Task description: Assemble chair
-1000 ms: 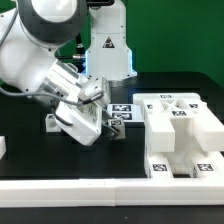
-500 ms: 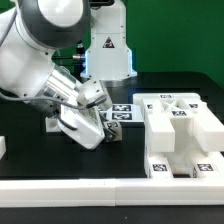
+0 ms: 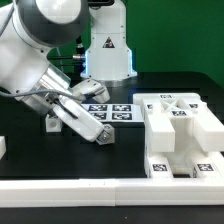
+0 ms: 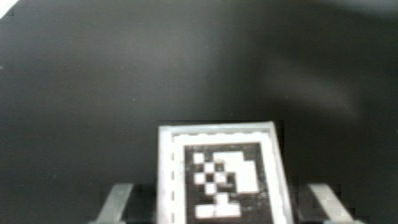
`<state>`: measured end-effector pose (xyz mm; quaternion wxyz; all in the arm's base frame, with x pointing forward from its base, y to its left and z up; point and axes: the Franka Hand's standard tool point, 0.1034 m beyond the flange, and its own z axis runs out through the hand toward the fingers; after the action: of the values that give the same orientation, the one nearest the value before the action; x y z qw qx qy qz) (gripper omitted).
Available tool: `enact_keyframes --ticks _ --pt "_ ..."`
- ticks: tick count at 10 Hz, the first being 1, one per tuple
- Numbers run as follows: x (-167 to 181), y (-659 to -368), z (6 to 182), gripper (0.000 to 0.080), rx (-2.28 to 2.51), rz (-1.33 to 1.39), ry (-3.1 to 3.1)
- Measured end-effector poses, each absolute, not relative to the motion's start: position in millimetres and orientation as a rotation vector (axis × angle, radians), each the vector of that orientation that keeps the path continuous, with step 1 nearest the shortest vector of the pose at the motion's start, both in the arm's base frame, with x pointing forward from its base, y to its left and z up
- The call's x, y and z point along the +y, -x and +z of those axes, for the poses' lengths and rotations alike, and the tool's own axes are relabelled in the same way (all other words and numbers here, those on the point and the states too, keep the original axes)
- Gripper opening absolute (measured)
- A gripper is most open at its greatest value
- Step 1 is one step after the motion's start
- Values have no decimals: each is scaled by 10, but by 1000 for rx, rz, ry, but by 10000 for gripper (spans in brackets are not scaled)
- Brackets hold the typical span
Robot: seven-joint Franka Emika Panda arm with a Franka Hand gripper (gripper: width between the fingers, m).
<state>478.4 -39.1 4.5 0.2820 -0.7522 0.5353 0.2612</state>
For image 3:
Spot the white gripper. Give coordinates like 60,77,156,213
53,79,115,145

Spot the white long back beam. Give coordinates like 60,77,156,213
144,103,175,153

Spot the white long beam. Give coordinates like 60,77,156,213
144,103,175,153
191,102,224,152

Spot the white tagged block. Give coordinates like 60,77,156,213
45,115,62,133

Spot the white chair seat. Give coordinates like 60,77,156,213
143,109,224,179

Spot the white long front beam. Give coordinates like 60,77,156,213
191,102,224,152

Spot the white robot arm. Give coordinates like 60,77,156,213
0,0,137,145

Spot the white marker tag board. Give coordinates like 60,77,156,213
83,104,143,123

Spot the white L-shaped fence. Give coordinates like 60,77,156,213
0,177,224,208

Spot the white block at left edge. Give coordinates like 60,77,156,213
0,136,6,160

